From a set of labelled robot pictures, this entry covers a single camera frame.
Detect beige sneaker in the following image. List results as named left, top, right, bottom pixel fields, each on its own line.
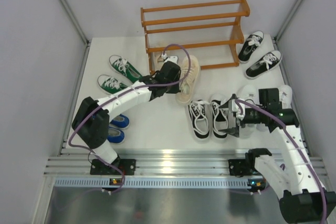
left=175, top=55, right=201, bottom=105
left=153, top=52, right=167, bottom=71

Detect green sneaker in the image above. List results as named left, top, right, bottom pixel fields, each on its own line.
left=97, top=74, right=132, bottom=94
left=109, top=55, right=142, bottom=83

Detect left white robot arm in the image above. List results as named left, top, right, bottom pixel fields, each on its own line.
left=68, top=61, right=181, bottom=175

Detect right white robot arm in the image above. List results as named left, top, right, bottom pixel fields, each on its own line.
left=219, top=88, right=335, bottom=223

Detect orange wooden shoe shelf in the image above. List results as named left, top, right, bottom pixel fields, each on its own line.
left=140, top=0, right=250, bottom=73

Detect white sneaker left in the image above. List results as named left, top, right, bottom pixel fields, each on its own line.
left=237, top=84, right=259, bottom=139

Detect white sneaker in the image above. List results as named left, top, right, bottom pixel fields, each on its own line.
left=256, top=85, right=292, bottom=132
left=237, top=84, right=259, bottom=139

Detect black white-striped sneaker right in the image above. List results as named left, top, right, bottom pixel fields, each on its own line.
left=210, top=93, right=229, bottom=140

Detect black white-striped sneaker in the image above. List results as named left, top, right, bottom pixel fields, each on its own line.
left=210, top=93, right=229, bottom=140
left=188, top=100, right=209, bottom=141

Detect black white-striped sneaker left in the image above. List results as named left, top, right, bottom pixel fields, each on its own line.
left=188, top=100, right=209, bottom=141

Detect white sneaker right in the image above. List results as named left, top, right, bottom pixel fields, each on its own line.
left=256, top=85, right=292, bottom=132

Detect black canvas sneaker near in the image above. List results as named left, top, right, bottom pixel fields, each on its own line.
left=245, top=50, right=282, bottom=79

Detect black canvas sneaker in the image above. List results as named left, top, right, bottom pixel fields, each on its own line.
left=245, top=50, right=282, bottom=79
left=238, top=30, right=264, bottom=63

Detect black canvas sneaker far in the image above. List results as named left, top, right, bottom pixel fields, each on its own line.
left=238, top=30, right=264, bottom=63

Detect blue sneaker far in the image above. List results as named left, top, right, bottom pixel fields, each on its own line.
left=110, top=114, right=130, bottom=129

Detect blue sneaker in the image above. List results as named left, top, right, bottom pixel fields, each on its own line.
left=110, top=114, right=130, bottom=129
left=107, top=127, right=125, bottom=144

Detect blue sneaker near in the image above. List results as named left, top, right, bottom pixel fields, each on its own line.
left=107, top=127, right=125, bottom=144

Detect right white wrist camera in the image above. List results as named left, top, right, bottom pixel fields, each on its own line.
left=228, top=94, right=246, bottom=120

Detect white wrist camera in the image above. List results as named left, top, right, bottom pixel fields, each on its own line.
left=161, top=53, right=179, bottom=64
left=228, top=94, right=246, bottom=120

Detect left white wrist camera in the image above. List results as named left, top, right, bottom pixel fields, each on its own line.
left=161, top=53, right=179, bottom=64

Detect perforated cable duct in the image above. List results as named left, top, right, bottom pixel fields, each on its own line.
left=54, top=176, right=263, bottom=189

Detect aluminium rail base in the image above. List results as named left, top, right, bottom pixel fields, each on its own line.
left=43, top=147, right=328, bottom=180

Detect right aluminium frame post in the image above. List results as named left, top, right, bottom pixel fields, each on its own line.
left=272, top=0, right=305, bottom=45

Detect aluminium frame post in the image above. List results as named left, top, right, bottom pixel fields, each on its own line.
left=272, top=0, right=305, bottom=45
left=40, top=0, right=91, bottom=46

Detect left aluminium frame post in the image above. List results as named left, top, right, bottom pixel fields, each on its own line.
left=40, top=0, right=91, bottom=46

